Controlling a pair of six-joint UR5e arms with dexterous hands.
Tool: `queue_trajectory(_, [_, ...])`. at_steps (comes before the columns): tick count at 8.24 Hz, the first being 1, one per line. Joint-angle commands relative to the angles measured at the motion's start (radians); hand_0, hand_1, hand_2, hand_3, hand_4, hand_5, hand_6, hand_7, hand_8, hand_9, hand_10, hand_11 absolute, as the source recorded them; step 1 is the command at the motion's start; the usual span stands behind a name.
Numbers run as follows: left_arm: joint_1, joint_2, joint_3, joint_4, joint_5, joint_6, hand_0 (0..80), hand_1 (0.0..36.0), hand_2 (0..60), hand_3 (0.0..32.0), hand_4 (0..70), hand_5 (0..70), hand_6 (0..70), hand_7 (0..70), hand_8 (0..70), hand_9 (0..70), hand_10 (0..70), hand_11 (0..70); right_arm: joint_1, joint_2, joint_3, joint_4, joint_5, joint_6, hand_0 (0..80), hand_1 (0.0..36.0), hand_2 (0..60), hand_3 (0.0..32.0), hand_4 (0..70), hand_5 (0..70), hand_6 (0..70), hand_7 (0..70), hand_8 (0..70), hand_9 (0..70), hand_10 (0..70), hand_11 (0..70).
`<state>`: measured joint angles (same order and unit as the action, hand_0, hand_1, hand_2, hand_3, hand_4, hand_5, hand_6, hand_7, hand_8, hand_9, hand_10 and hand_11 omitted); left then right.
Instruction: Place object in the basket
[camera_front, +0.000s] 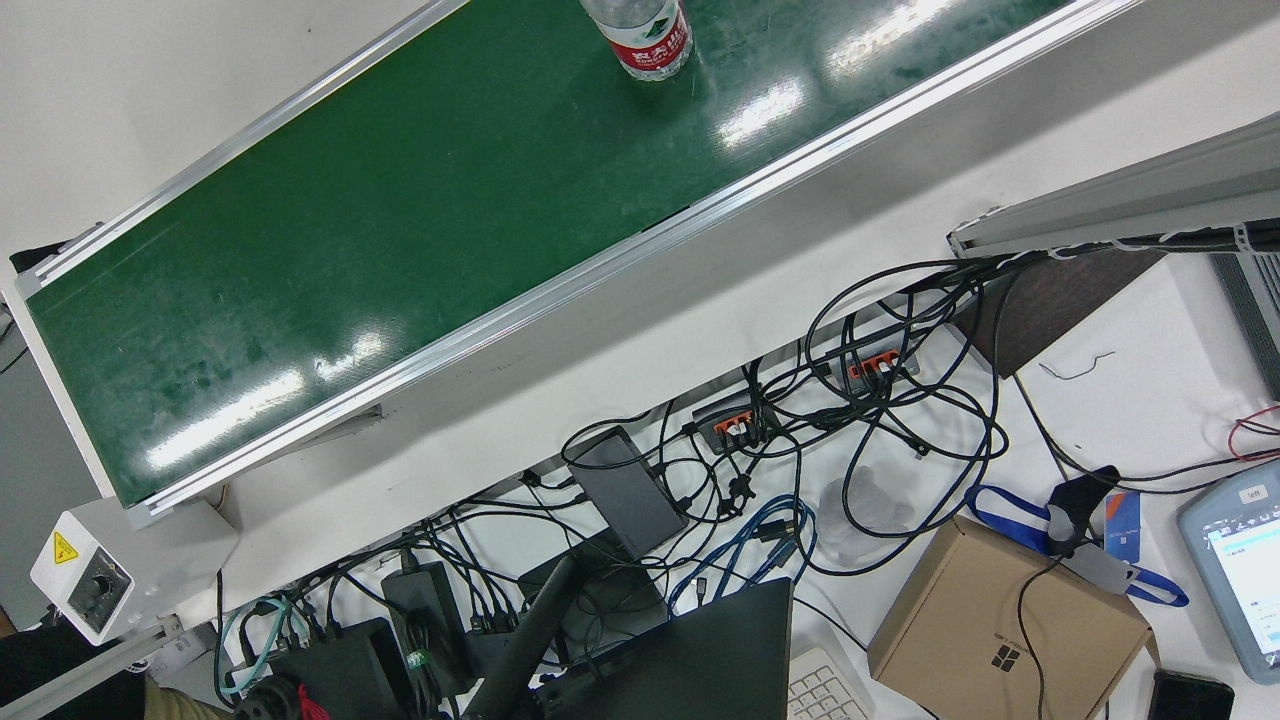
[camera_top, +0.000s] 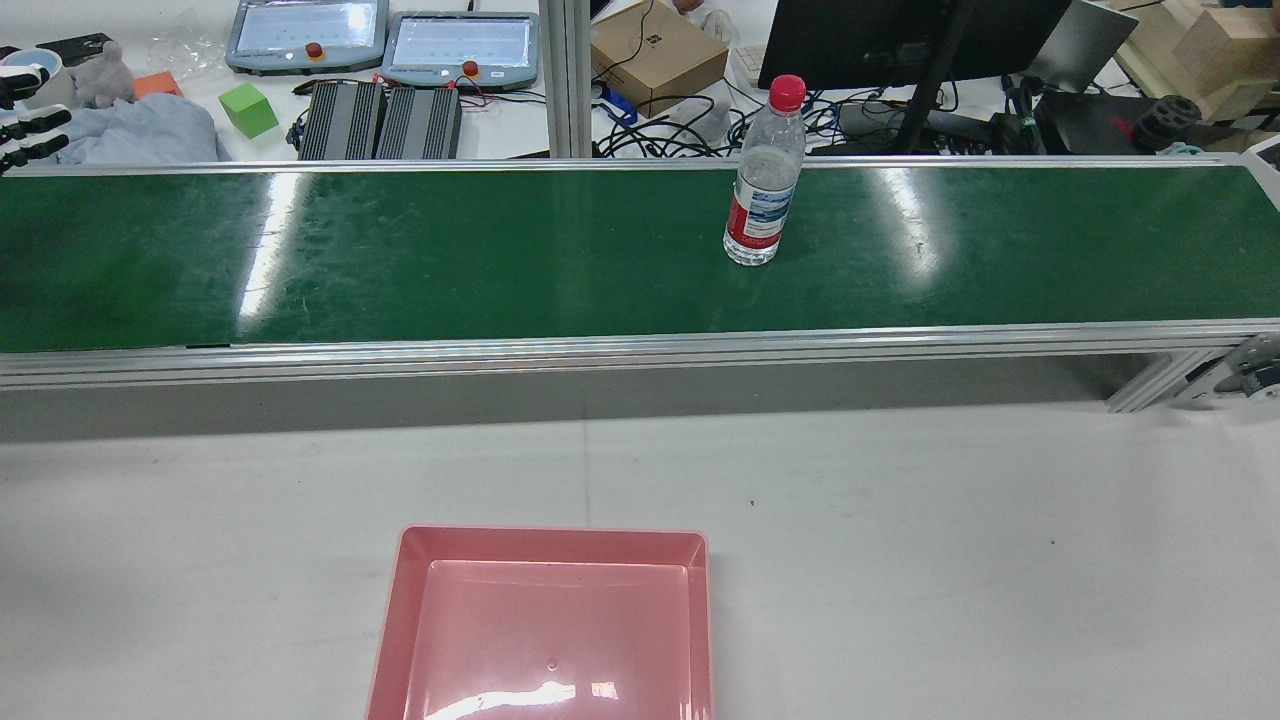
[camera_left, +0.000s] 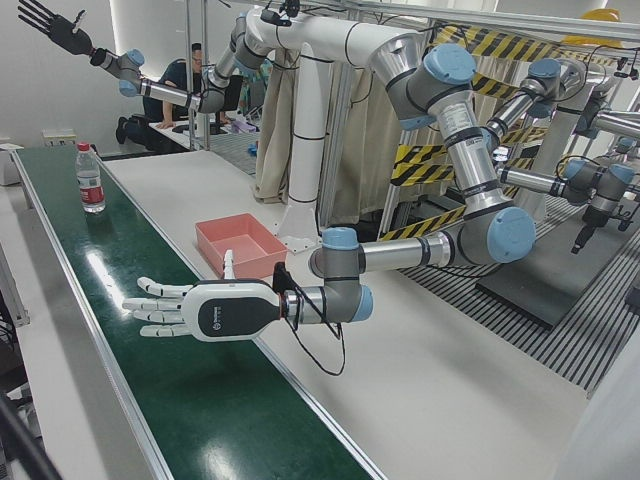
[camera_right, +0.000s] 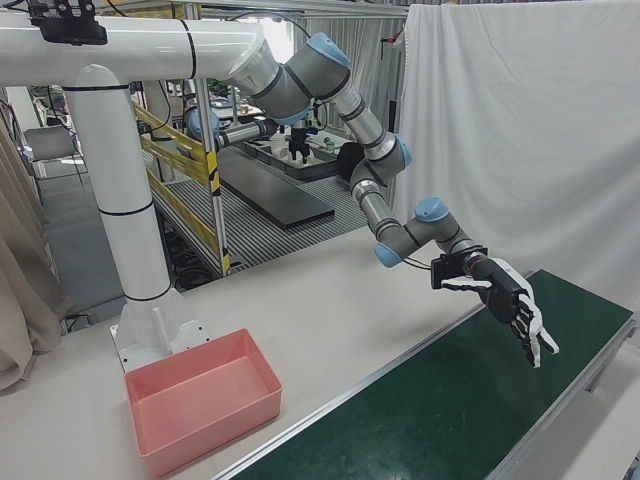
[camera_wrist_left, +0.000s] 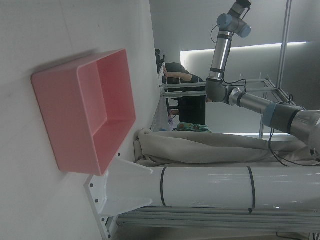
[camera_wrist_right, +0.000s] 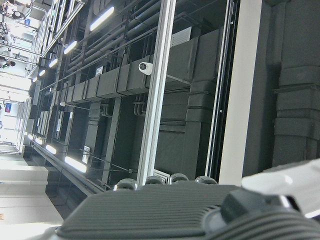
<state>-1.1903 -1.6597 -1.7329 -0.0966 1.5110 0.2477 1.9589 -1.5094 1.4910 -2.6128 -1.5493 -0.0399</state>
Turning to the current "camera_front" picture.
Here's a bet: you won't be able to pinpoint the red cable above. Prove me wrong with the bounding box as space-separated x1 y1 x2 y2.
1227 404 1280 462

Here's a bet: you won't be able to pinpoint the cardboard box with window logo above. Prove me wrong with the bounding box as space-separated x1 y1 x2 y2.
866 514 1154 720

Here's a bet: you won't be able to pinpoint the white keyboard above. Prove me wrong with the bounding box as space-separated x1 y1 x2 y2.
785 645 877 720

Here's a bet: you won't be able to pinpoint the black phone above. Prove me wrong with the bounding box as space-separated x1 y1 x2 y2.
1147 668 1237 720

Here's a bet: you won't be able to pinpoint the black rectangular box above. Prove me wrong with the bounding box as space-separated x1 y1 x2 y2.
267 617 413 720

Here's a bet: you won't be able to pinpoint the white conveyor control box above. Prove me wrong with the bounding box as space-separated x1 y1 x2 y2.
29 497 242 647

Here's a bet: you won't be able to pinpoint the blue cable bundle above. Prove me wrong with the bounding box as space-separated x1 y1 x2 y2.
667 494 818 617

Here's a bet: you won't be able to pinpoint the dark brown panel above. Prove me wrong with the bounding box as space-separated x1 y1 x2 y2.
958 250 1167 380

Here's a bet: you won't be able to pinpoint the black power adapter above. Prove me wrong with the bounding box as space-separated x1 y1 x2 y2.
381 560 472 693

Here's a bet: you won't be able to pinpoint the teal cable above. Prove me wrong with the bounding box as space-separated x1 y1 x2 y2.
217 594 303 697

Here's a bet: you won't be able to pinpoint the clear plastic bag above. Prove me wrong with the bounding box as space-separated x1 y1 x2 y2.
817 464 917 572

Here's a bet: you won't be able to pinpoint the clear water bottle red cap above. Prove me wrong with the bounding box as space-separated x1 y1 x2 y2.
579 0 695 83

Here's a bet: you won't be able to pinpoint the grey flat docking box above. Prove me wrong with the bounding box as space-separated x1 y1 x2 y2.
564 425 690 562

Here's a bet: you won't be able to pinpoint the black cable bundle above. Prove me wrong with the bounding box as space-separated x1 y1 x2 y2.
425 255 1013 606

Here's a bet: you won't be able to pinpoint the aluminium profile post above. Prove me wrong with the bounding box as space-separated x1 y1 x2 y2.
947 110 1280 260

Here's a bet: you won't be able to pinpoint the black round object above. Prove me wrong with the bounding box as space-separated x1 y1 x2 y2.
233 675 333 720

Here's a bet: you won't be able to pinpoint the aluminium support bar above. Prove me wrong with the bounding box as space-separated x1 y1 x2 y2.
0 614 188 720

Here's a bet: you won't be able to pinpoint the power strip orange switches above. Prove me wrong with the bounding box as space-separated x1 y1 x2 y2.
691 394 772 452
818 343 923 389

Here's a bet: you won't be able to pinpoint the black finned power box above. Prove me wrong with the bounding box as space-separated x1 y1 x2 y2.
1208 250 1280 403

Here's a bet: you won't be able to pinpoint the grey teach pendant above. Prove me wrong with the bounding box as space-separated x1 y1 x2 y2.
1177 470 1280 687

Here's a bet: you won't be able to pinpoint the blue orange badge card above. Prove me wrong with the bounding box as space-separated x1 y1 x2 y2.
1103 489 1143 563

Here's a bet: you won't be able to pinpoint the blue lanyard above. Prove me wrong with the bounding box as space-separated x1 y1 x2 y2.
964 484 1192 609

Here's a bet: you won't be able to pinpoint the black monitor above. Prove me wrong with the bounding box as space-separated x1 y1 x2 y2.
540 575 797 720

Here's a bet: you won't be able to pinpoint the green conveyor belt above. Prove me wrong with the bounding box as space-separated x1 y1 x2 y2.
0 0 1148 531

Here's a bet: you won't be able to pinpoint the black lanyard clip holder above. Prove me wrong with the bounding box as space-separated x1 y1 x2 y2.
1048 464 1122 558

